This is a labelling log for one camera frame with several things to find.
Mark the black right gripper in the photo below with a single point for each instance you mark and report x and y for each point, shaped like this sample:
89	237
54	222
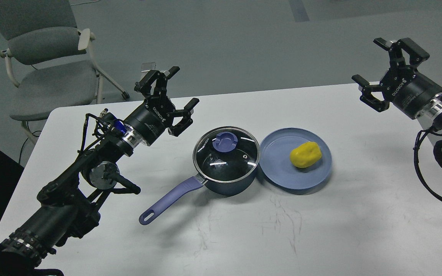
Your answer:
411	90

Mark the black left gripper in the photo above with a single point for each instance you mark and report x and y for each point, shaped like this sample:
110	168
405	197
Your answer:
157	112

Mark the glass lid purple knob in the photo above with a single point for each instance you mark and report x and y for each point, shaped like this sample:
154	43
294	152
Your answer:
226	154

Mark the yellow potato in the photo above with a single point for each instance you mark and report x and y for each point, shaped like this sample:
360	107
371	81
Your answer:
305	155

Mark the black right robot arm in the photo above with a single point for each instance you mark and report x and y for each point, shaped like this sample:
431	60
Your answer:
373	96

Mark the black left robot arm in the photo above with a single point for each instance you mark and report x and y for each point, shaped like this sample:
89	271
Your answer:
70	204

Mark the blue round plate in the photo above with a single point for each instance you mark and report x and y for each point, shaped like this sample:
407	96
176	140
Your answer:
278	169

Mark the grey office chair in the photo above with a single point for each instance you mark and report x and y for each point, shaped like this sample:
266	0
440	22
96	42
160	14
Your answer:
43	30

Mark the dark blue saucepan purple handle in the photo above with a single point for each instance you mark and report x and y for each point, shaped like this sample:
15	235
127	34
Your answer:
194	183

